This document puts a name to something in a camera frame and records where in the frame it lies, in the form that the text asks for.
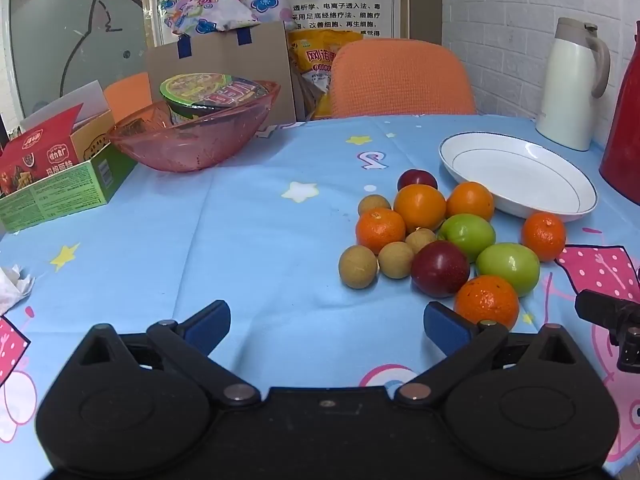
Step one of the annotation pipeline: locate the red snack box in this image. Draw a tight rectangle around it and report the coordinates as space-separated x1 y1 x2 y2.
0 103 84 196

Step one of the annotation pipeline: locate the small dark red plum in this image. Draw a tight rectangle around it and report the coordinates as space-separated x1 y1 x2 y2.
398 169 437 192

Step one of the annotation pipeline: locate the green apple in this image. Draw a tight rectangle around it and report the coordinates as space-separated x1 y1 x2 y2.
438 213 497 262
475 243 541 297

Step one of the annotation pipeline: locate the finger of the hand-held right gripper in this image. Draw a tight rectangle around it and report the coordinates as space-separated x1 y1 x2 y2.
575 290 640 373

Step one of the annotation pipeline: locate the white plate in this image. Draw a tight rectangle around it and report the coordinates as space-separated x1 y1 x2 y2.
439 132 599 223

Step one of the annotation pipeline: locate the crumpled white tissue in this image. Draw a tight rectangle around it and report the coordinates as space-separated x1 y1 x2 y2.
0 265 35 316

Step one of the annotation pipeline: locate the large dark red plum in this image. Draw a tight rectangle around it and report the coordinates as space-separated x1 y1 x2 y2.
411 240 471 298

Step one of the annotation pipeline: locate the brown snack packet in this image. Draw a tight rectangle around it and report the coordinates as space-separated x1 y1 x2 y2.
117 110 168 133

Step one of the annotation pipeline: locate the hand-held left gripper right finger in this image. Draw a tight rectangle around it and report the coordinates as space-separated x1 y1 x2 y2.
395 302 588 407

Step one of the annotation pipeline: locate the pink transparent plastic bowl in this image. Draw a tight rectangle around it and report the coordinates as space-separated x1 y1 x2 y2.
107 80 282 173

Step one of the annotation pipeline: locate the orange mesh chair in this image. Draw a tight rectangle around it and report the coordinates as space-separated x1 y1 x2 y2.
330 38 477 119

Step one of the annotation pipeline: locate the brown longan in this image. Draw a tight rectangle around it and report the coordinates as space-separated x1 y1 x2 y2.
404 228 439 255
358 194 392 217
377 241 415 279
338 244 378 289

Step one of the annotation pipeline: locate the white paper sheet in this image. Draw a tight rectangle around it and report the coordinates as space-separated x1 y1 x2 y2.
20 80 111 133

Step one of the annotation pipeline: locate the yellow snack bag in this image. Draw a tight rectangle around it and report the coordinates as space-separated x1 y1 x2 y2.
286 27 365 121

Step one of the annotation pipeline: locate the large smooth orange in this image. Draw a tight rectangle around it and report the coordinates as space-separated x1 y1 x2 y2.
393 184 447 234

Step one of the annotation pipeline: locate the white text poster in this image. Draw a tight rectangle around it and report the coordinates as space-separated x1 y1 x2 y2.
150 0 405 48

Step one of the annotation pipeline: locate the cardboard box with blue tape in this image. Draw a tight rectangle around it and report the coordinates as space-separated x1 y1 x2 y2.
146 21 298 126

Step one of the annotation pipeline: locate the mandarin orange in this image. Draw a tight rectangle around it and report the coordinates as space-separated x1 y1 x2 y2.
521 212 567 262
355 208 406 255
454 275 520 331

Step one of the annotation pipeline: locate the white thermos jug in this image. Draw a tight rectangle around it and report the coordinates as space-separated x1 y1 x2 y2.
536 17 611 152

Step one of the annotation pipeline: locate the instant noodle cup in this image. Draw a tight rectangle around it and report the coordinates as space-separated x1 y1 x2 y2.
160 73 271 127

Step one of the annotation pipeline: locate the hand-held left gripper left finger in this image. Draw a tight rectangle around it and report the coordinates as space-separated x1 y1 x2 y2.
70 300 262 407

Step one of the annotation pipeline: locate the blue printed tablecloth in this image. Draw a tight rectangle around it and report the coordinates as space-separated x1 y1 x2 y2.
0 112 640 476

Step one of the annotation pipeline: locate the green cardboard carton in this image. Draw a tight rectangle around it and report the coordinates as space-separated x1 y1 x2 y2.
0 142 138 234

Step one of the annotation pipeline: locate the red thermos jug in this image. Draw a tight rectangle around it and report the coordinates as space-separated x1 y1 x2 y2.
598 30 640 206

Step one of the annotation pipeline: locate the yellow cardboard box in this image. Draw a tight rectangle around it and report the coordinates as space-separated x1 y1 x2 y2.
72 110 117 161

